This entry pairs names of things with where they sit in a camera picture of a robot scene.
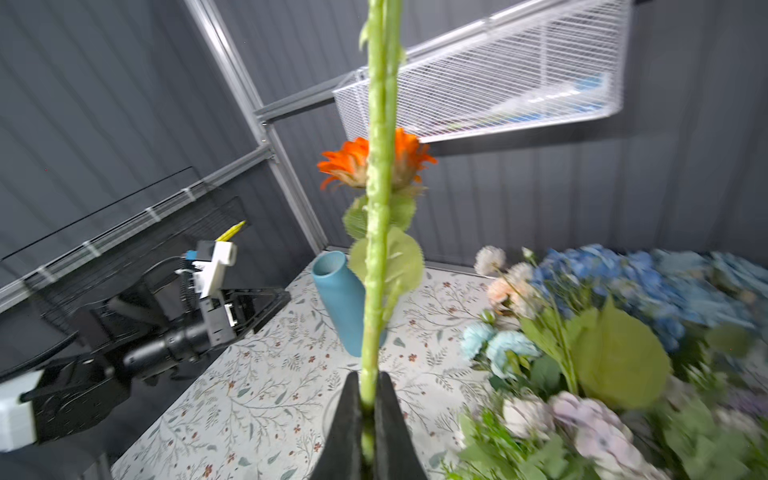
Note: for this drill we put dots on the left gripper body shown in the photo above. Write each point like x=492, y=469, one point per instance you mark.
x=231, y=314

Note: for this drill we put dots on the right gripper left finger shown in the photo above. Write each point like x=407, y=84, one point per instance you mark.
x=341, y=457

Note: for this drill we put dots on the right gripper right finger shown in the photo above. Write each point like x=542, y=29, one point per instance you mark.
x=395, y=456

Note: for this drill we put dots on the orange gerbera flower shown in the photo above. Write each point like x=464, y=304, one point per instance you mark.
x=381, y=35

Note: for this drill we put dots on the lilac white flower bunch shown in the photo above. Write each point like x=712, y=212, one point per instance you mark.
x=565, y=437

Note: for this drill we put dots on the blue hydrangea flower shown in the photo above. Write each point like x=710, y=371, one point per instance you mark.
x=670, y=291

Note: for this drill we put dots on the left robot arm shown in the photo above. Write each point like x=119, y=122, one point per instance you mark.
x=132, y=338

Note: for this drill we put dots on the teal ceramic vase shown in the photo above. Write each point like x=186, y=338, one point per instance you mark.
x=343, y=296

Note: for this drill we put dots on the yellow marker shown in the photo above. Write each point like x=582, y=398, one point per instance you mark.
x=231, y=232

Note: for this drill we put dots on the light blue flower stem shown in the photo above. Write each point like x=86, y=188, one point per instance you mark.
x=504, y=353

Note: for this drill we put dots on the white tube in basket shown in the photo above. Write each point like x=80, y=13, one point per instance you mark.
x=574, y=96

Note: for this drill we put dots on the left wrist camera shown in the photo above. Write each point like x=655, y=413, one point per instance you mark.
x=209, y=260

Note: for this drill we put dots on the black wire basket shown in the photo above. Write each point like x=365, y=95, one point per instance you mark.
x=54, y=290

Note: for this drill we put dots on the white wire basket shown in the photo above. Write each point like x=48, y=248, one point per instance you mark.
x=448, y=84

